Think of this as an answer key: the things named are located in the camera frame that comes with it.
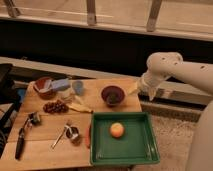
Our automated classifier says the green plastic tray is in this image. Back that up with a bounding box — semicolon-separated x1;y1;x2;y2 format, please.
90;112;160;166

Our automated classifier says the orange apple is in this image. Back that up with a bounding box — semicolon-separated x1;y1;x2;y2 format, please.
110;122;125;138

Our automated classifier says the small metal measuring cup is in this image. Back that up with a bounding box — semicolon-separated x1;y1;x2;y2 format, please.
51;124;81;149

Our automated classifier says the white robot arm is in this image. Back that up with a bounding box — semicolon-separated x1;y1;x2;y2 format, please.
127;52;213;101

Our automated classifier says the bunch of dark grapes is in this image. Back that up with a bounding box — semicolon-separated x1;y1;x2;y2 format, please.
43;100;69;114

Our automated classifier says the blue plastic cup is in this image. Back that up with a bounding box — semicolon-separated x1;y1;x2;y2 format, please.
72;80;83;95

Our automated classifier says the yellow banana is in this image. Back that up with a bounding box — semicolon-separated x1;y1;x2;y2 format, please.
67;96;93;113

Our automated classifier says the black chair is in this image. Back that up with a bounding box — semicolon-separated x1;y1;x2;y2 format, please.
0;63;20;157

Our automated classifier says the orange carrot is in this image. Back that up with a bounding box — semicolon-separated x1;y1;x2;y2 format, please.
85;125;91;148

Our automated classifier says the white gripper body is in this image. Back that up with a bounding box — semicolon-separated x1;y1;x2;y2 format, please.
138;72;162;101

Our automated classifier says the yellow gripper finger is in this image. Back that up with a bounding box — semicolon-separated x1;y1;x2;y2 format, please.
128;86;139;95

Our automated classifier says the brown red bowl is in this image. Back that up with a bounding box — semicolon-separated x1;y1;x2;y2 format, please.
33;77;56;99

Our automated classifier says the dark maroon bowl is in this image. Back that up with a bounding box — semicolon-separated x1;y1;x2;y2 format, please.
101;86;125;107

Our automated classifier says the pale crumpled cloth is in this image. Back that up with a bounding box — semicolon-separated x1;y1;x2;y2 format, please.
58;88;75;102

